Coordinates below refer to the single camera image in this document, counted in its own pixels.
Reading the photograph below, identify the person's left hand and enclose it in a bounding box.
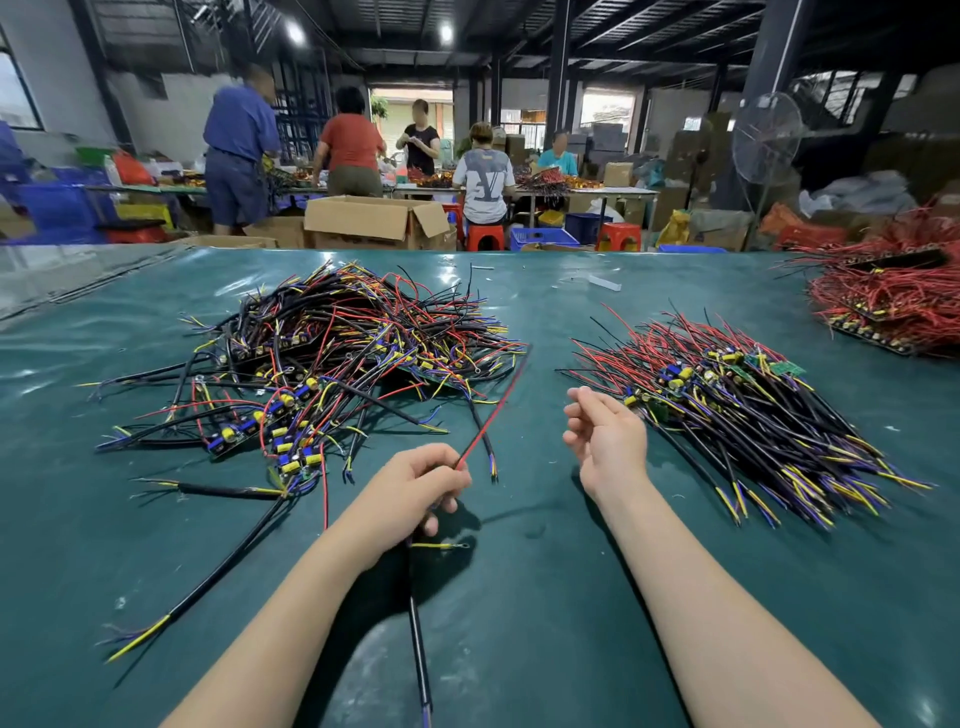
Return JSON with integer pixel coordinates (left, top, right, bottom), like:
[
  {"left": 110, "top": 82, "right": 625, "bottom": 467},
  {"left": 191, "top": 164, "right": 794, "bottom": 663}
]
[{"left": 341, "top": 444, "right": 474, "bottom": 573}]

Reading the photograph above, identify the person's right hand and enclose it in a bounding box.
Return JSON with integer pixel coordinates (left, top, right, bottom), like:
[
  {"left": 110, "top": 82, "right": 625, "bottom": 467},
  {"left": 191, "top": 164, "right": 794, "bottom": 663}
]
[{"left": 562, "top": 386, "right": 651, "bottom": 505}]

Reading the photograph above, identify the black cable with red wire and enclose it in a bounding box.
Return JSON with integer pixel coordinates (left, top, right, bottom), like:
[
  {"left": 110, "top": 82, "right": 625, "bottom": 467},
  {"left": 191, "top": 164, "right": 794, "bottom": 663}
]
[{"left": 405, "top": 346, "right": 531, "bottom": 728}]

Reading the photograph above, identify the person's right forearm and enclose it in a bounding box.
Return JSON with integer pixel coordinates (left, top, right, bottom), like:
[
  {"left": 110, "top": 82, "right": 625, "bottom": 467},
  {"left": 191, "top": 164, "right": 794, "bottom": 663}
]
[{"left": 596, "top": 472, "right": 882, "bottom": 728}]

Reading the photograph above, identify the person's left forearm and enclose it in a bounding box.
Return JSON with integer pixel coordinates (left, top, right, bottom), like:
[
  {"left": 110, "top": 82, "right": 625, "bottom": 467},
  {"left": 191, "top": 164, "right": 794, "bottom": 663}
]
[{"left": 161, "top": 517, "right": 384, "bottom": 728}]

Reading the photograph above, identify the green vinyl table cover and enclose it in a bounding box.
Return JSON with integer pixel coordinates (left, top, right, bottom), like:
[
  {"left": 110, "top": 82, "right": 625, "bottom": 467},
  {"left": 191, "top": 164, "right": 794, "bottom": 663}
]
[{"left": 0, "top": 247, "right": 960, "bottom": 728}]

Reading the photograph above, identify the blue plastic basket crate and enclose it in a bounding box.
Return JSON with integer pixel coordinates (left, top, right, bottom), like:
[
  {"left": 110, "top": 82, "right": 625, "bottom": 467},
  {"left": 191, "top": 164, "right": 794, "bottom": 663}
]
[{"left": 508, "top": 226, "right": 582, "bottom": 252}]

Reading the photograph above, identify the dark blue plastic bin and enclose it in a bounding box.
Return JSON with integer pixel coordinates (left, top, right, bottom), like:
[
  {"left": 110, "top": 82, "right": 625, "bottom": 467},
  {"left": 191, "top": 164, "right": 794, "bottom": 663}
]
[{"left": 564, "top": 212, "right": 612, "bottom": 245}]

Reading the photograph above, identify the yellow plastic bag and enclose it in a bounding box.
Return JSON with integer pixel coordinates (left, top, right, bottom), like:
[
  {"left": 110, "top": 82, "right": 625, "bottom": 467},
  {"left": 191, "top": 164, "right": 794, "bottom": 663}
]
[{"left": 656, "top": 208, "right": 693, "bottom": 249}]

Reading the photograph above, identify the long white work table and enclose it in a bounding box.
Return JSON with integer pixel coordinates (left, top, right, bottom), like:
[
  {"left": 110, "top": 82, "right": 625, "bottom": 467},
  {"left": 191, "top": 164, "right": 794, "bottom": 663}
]
[{"left": 393, "top": 183, "right": 660, "bottom": 228}]

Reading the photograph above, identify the open cardboard box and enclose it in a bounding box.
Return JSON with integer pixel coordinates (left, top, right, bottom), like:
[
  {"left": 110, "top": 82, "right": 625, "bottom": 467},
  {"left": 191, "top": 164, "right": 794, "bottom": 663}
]
[{"left": 303, "top": 195, "right": 459, "bottom": 252}]

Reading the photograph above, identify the stack of blue plastic crates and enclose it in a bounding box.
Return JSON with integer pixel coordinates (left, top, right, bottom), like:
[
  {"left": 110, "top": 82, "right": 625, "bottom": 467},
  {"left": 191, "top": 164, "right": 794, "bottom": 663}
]
[{"left": 0, "top": 165, "right": 114, "bottom": 245}]

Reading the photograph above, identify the neat pile of wire harnesses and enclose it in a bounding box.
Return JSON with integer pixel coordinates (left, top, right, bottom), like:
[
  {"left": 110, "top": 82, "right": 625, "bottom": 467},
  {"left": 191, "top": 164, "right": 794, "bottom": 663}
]
[{"left": 558, "top": 303, "right": 935, "bottom": 530}]

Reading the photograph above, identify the tangled pile of wire harnesses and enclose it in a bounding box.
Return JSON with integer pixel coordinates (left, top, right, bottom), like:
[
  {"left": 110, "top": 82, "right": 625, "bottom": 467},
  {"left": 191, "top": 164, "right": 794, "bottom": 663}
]
[{"left": 75, "top": 258, "right": 530, "bottom": 530}]

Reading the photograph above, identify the short black cable yellow tip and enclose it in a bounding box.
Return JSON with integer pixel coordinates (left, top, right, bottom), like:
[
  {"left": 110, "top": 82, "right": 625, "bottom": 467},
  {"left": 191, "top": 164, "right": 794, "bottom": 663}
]
[{"left": 129, "top": 476, "right": 286, "bottom": 502}]

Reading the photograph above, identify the long black cable yellow tip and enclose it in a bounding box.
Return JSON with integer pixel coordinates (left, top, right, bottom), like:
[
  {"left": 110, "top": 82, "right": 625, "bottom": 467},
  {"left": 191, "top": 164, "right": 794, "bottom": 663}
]
[{"left": 97, "top": 491, "right": 294, "bottom": 665}]

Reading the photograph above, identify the pile of red-wired circuit boards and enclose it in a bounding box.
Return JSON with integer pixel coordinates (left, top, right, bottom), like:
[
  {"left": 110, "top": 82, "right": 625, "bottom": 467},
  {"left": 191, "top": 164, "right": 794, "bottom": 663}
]
[{"left": 780, "top": 210, "right": 960, "bottom": 360}]

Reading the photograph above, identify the standing pedestal fan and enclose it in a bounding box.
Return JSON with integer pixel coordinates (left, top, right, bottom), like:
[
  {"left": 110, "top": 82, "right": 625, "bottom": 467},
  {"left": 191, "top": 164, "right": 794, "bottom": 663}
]
[{"left": 731, "top": 91, "right": 805, "bottom": 252}]

